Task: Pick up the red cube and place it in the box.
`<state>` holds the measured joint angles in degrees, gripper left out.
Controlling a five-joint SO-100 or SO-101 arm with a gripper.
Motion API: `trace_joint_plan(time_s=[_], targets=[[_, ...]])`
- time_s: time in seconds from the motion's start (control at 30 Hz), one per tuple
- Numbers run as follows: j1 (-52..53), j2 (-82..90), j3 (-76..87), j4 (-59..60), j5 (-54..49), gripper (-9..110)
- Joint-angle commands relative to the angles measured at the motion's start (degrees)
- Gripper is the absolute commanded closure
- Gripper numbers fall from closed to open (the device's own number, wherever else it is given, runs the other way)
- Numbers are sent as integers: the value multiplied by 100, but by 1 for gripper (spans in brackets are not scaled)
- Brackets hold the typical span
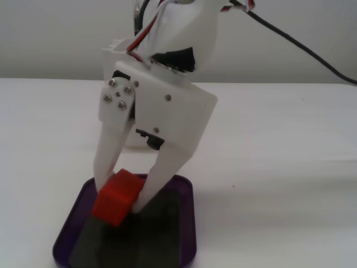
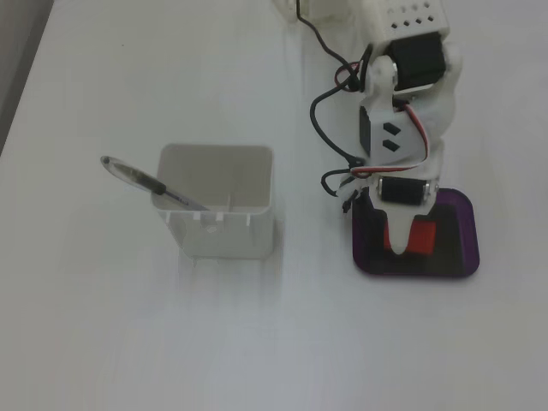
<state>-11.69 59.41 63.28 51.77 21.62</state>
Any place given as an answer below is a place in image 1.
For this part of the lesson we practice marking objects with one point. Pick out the purple tray black inside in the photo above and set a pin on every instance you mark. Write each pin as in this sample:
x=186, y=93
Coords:
x=170, y=240

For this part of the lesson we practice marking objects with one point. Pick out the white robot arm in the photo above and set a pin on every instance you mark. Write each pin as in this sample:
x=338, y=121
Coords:
x=189, y=28

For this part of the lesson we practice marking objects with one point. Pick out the red cube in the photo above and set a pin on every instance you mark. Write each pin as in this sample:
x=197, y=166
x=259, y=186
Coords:
x=117, y=198

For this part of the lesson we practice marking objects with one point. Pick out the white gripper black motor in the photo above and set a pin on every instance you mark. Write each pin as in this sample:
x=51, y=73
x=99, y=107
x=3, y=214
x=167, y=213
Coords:
x=170, y=111

